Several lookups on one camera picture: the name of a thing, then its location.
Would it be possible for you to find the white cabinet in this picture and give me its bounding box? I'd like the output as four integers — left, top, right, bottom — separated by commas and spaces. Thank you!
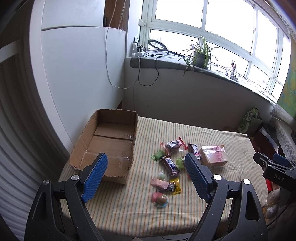
24, 1, 125, 154

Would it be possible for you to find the clear wrapped green candy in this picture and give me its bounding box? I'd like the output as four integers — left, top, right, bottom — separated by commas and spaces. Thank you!
157, 171, 168, 181

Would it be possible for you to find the Snickers bar near box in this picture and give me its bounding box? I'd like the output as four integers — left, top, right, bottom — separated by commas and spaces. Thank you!
160, 156, 180, 177

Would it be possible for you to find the open cardboard box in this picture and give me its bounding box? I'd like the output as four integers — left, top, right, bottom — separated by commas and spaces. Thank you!
69, 109, 138, 185

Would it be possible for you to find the Snickers bar far right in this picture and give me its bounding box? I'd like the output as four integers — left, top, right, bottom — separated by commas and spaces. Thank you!
187, 143, 201, 161

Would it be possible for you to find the white power strip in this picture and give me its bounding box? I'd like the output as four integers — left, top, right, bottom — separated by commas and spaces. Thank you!
132, 41, 144, 57

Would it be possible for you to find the small figurine on sill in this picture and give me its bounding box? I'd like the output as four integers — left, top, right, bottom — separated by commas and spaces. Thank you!
225, 61, 239, 82

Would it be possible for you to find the packaged sliced bread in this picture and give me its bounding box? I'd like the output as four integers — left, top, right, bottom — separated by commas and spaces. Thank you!
199, 145, 229, 169

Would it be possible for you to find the white cable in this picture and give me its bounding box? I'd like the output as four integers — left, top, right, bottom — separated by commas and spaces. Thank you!
104, 0, 139, 90

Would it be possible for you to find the black cable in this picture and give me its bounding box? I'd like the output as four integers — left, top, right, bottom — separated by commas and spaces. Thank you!
137, 56, 160, 87

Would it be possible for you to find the green gift bag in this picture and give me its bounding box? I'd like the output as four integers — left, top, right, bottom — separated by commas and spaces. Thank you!
238, 107, 263, 135

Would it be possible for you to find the potted spider plant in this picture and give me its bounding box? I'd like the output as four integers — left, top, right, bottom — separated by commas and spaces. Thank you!
183, 36, 219, 75

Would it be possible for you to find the black ring light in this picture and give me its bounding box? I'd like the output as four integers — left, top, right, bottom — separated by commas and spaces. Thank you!
147, 39, 185, 58

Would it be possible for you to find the black patterned candy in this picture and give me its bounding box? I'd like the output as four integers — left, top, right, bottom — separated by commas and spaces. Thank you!
167, 183, 175, 192

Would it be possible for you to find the white gloved right hand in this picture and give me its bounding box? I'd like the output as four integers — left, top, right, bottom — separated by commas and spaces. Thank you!
262, 188, 280, 220

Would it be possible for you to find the red dates snack bag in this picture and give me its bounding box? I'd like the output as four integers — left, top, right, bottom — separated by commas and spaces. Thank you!
160, 137, 188, 155

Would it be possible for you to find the window frame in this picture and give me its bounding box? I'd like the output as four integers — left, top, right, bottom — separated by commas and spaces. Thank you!
138, 1, 291, 99

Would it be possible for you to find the pink candy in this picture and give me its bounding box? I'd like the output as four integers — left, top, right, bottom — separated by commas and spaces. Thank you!
151, 178, 170, 191

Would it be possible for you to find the yellow wrapped candy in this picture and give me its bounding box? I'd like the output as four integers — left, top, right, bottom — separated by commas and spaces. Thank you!
170, 177, 182, 195

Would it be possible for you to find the chocolate egg candy pack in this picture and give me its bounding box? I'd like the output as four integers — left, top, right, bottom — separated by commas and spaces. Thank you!
152, 192, 169, 208

